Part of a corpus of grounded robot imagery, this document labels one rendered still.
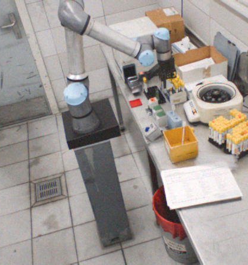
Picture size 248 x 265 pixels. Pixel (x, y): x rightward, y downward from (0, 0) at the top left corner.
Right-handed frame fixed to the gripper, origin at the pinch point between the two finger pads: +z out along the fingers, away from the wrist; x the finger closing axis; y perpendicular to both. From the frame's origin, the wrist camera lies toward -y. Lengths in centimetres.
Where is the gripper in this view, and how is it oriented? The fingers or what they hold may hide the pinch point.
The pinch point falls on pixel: (163, 91)
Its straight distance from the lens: 204.0
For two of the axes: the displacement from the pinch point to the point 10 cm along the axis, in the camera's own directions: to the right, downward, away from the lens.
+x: -2.4, -5.7, 7.9
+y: 9.6, -2.6, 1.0
